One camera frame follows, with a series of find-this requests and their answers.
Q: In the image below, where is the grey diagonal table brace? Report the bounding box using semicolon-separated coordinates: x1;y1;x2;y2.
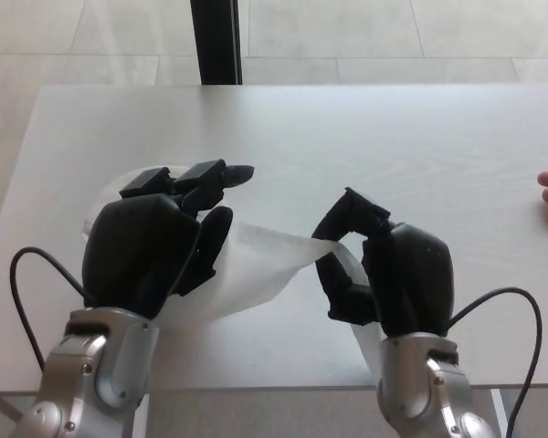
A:
0;391;34;425

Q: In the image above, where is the black vertical frame post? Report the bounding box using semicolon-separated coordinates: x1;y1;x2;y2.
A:
189;0;245;87

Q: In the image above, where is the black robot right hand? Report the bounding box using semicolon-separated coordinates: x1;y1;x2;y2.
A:
311;186;456;339

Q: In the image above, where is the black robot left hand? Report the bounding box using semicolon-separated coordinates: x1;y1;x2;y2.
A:
80;158;257;321

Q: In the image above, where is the white metal table leg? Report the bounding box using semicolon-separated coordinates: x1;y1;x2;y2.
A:
490;390;509;438
136;393;153;438

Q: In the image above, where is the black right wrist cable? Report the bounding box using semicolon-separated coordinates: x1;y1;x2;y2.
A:
447;286;543;438

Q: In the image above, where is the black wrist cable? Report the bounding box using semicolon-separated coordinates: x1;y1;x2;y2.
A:
447;286;543;438
8;245;97;370

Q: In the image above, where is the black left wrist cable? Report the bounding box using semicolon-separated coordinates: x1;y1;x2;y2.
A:
8;245;97;370

